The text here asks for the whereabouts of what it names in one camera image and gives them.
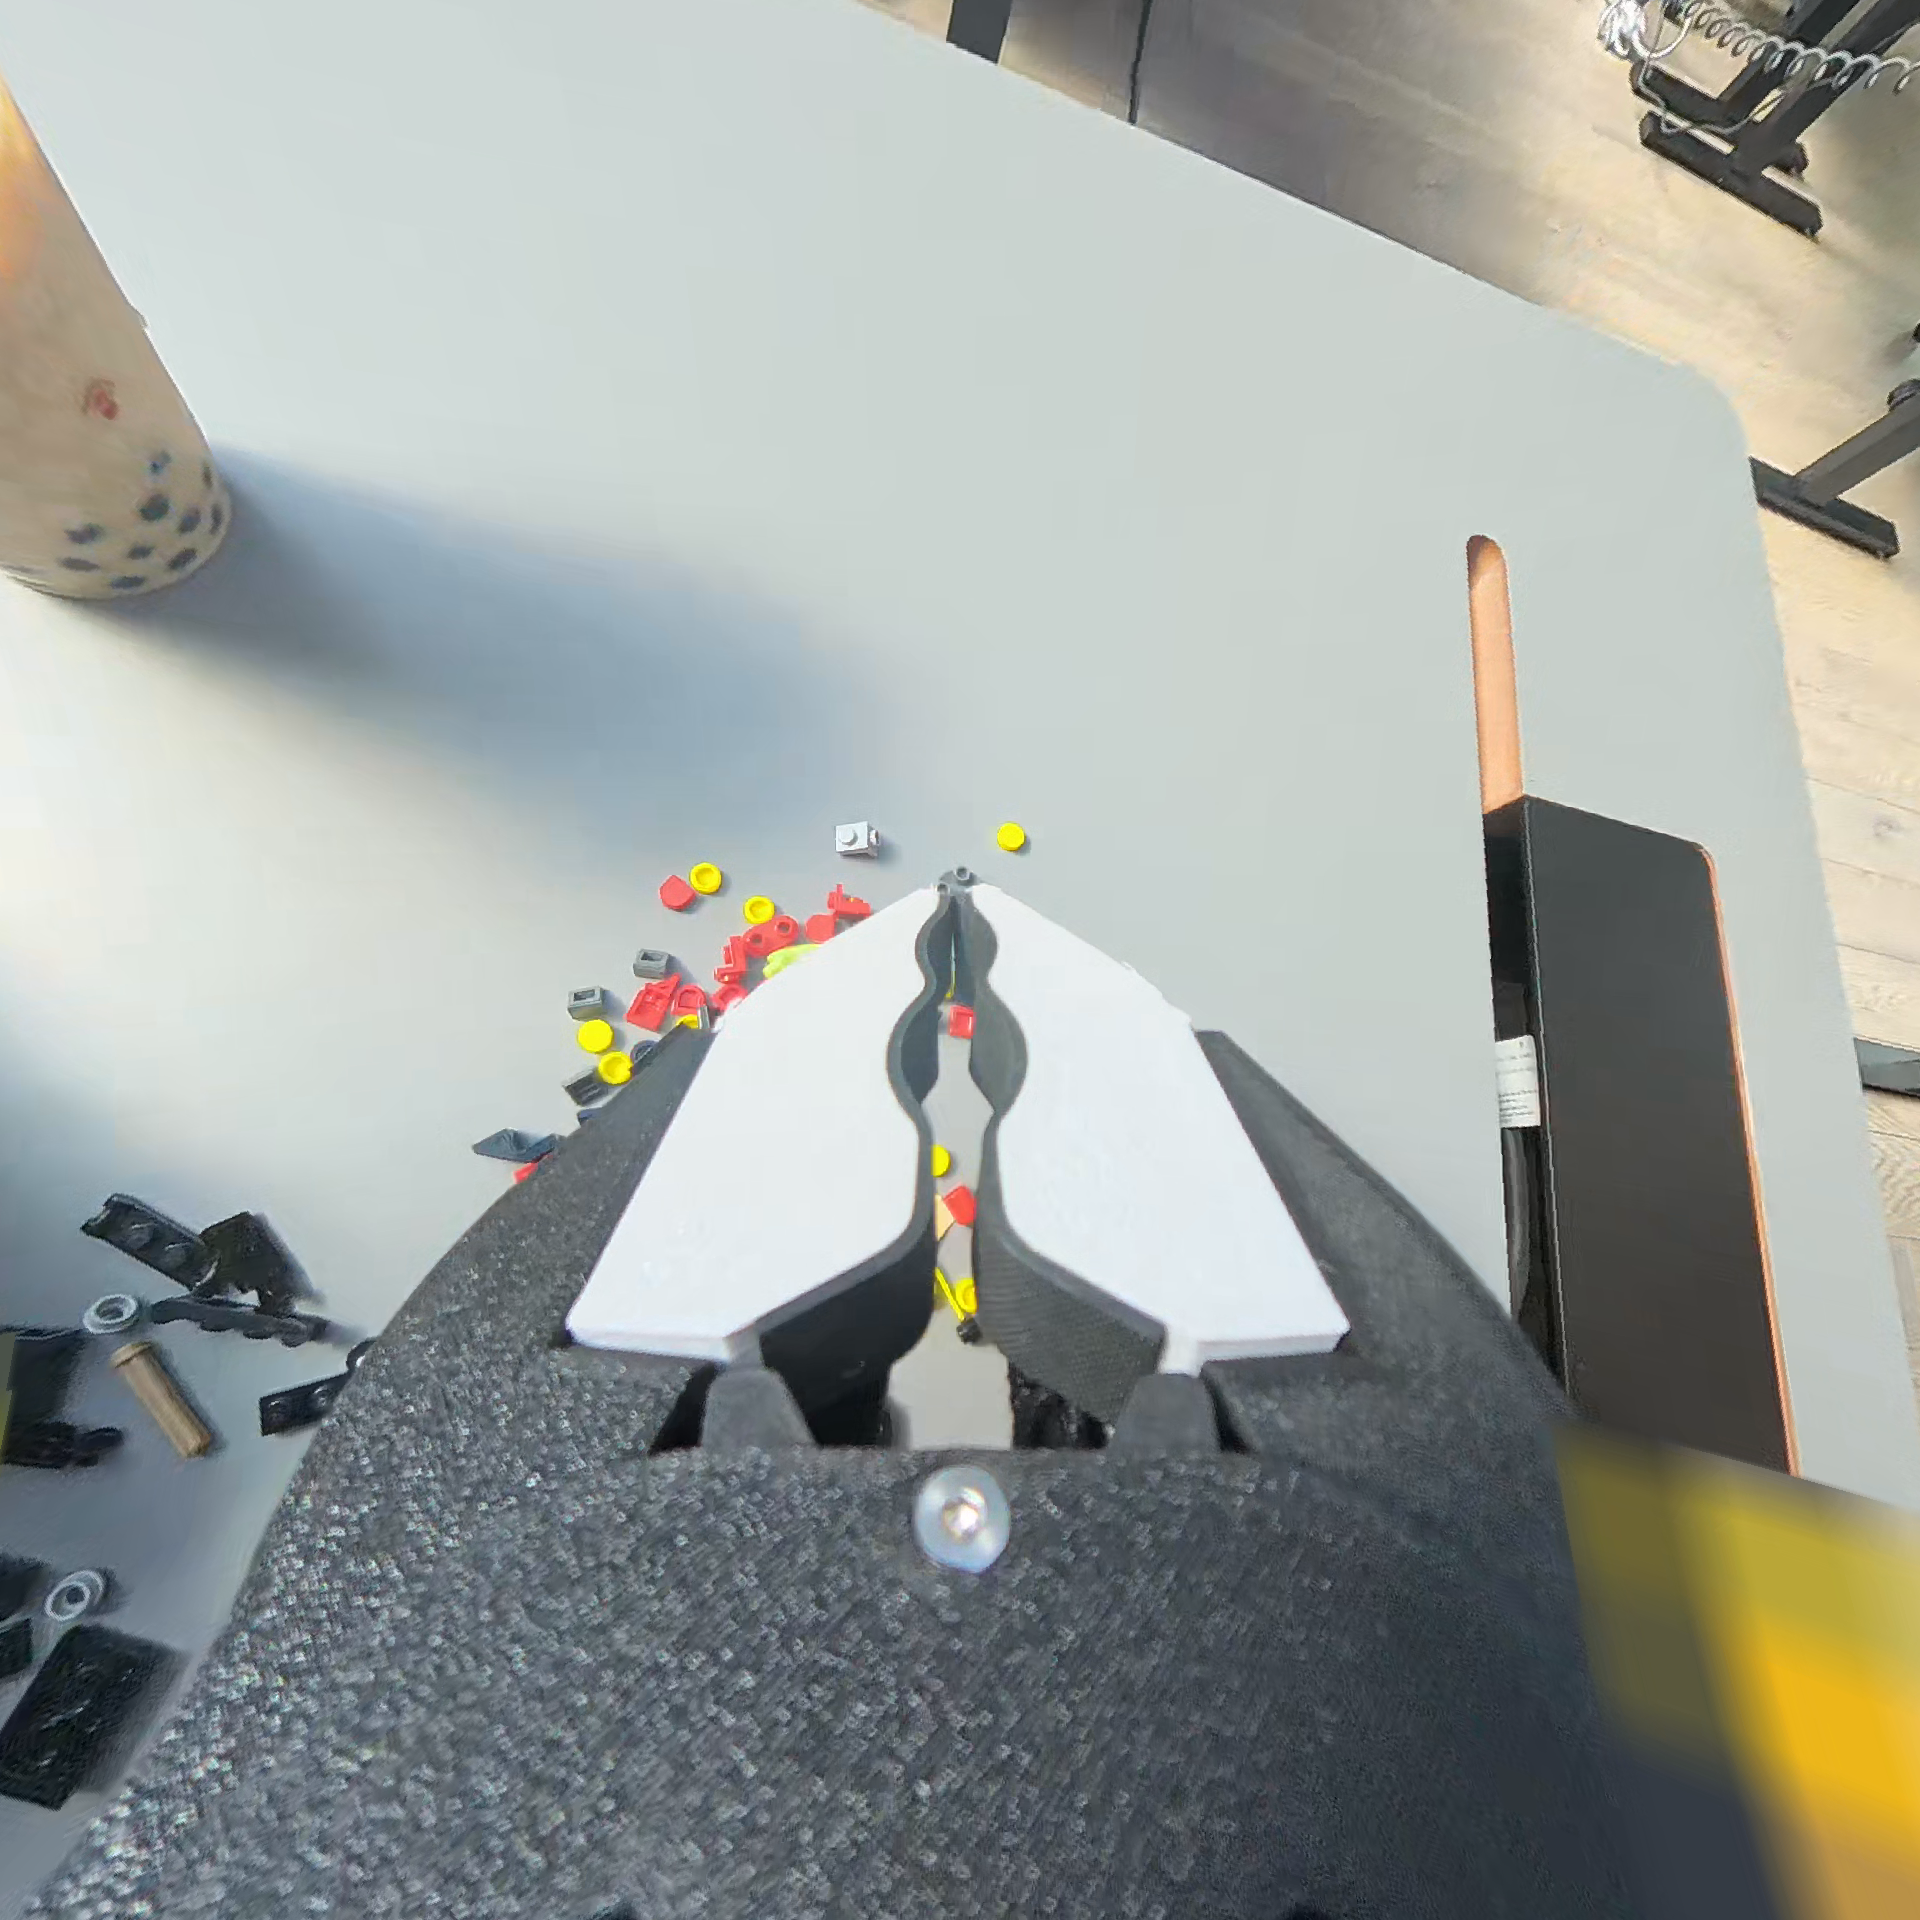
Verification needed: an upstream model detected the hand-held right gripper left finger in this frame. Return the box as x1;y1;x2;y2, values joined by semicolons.
562;885;962;1370

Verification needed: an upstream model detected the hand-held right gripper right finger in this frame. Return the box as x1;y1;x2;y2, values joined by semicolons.
960;883;1356;1414

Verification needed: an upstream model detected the pile of small coloured bricks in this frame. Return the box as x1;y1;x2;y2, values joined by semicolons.
471;816;1037;1344

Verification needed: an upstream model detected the tan cylindrical pin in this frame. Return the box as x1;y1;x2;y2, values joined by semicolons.
108;1340;217;1460

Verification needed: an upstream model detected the yellow blurred object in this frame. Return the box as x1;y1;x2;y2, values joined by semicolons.
1553;1425;1920;1920

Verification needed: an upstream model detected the pile of black bricks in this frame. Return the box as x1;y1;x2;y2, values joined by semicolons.
0;1192;377;1810

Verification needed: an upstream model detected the bubble tea cup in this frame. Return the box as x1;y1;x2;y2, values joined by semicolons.
0;75;235;601

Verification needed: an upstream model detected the black desk cable flap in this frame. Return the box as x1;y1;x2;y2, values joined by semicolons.
1482;795;1802;1478

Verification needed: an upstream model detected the black desk frame foot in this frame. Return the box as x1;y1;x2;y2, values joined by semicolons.
1634;0;1920;242
1751;381;1920;560

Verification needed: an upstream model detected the white coiled cable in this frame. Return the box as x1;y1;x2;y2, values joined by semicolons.
1599;0;1920;97

